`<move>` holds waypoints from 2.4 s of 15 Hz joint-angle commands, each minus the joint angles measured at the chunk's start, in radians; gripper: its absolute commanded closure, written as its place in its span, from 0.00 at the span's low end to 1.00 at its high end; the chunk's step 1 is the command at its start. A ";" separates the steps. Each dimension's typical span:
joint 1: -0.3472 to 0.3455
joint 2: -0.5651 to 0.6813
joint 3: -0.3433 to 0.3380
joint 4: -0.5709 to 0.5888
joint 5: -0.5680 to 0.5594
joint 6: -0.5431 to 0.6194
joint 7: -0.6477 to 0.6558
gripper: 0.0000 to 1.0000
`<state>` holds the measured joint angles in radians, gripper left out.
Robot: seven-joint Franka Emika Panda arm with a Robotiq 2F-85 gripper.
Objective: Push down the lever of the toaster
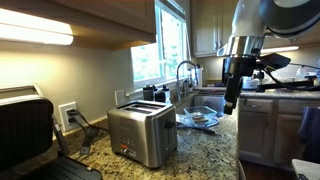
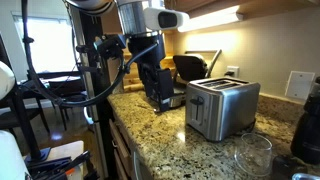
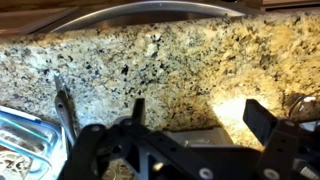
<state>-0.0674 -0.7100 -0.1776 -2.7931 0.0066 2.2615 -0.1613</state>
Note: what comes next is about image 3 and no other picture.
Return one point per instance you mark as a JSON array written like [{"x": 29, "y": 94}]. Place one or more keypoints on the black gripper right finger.
[{"x": 283, "y": 146}]

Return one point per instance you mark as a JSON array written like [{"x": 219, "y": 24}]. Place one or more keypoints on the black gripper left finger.
[{"x": 90, "y": 150}]

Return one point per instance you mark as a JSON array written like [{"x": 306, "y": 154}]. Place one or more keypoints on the stainless steel toaster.
[{"x": 206, "y": 136}]

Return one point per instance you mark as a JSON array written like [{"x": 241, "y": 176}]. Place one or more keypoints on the silver appliance with knob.
[{"x": 311, "y": 126}]

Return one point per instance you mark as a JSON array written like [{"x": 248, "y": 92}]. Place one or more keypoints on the metal tongs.
[{"x": 62, "y": 111}]

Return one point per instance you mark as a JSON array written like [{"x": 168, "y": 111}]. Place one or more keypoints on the glass container with blue lid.
[{"x": 26, "y": 143}]

